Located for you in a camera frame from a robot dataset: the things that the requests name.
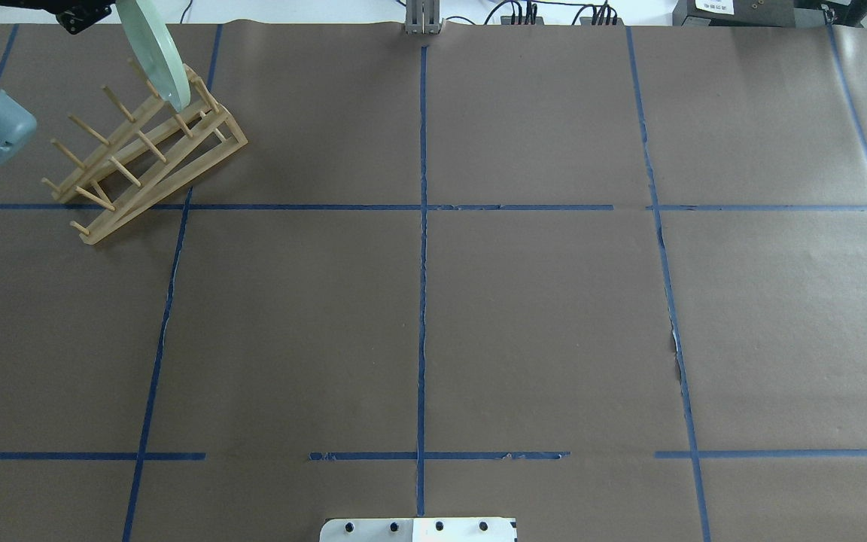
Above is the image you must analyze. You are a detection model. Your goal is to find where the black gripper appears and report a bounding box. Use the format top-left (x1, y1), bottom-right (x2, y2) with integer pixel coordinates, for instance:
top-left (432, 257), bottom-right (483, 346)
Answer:
top-left (56, 2), bottom-right (114, 35)

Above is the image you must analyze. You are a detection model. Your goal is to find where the left power strip with plugs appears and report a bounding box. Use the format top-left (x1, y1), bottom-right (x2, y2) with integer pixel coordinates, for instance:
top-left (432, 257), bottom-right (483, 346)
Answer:
top-left (491, 1), bottom-right (541, 26)

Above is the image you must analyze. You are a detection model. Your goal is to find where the light green plate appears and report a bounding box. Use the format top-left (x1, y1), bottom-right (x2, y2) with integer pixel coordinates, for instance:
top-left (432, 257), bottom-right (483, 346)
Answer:
top-left (114, 1), bottom-right (190, 112)

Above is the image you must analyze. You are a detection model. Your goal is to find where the black equipment box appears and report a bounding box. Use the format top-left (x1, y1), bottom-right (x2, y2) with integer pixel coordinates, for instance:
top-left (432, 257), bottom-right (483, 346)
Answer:
top-left (671, 0), bottom-right (796, 28)

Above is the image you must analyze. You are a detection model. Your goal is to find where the grey aluminium frame post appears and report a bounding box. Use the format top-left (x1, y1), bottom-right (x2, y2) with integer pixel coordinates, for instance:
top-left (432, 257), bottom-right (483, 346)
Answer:
top-left (399, 0), bottom-right (443, 35)

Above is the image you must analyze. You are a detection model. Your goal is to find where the right power strip with plugs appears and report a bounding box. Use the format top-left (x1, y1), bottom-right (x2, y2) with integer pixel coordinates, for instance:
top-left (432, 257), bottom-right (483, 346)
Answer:
top-left (572, 2), bottom-right (623, 26)

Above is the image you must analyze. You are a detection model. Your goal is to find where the power strip with plugs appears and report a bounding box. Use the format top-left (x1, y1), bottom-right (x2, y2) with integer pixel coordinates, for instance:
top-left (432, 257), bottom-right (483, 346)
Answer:
top-left (491, 1), bottom-right (541, 26)
top-left (572, 2), bottom-right (623, 26)

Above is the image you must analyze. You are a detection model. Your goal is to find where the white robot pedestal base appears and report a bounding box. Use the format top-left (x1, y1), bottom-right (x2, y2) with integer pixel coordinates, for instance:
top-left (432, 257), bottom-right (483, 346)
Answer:
top-left (319, 516), bottom-right (519, 541)

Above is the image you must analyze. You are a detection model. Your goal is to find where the wooden dish rack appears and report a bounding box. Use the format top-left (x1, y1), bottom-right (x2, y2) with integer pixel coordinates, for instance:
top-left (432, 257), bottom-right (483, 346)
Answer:
top-left (41, 59), bottom-right (248, 245)

